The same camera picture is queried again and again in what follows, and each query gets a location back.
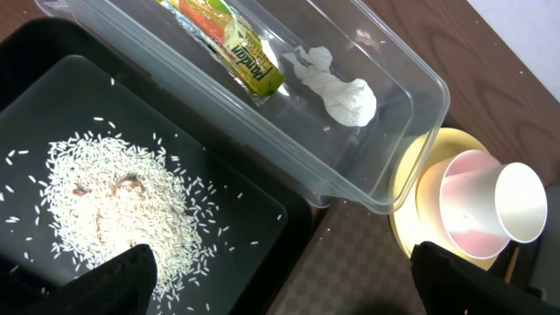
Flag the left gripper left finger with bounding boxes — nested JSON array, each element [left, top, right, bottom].
[[25, 244, 157, 315]]

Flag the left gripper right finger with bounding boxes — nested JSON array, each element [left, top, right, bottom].
[[410, 241, 559, 315]]

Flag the yellow plastic plate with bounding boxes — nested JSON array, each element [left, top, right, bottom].
[[389, 128, 497, 270]]

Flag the white paper cup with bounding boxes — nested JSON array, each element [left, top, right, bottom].
[[440, 163, 548, 243]]

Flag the pink small plate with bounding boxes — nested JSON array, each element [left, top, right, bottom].
[[416, 150, 509, 261]]

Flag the pile of white rice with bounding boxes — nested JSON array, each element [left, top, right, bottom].
[[0, 76, 285, 315]]

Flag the white tissue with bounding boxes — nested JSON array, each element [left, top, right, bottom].
[[283, 45, 377, 127]]

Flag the green orange snack wrapper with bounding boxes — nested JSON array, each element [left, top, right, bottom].
[[157, 0, 285, 105]]

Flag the clear plastic waste bin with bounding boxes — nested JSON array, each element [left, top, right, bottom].
[[39, 0, 450, 214]]

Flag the black plastic waste bin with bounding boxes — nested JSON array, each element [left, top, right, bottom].
[[1, 18, 312, 314]]

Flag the dark brown serving tray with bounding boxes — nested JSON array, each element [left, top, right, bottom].
[[268, 199, 425, 314]]

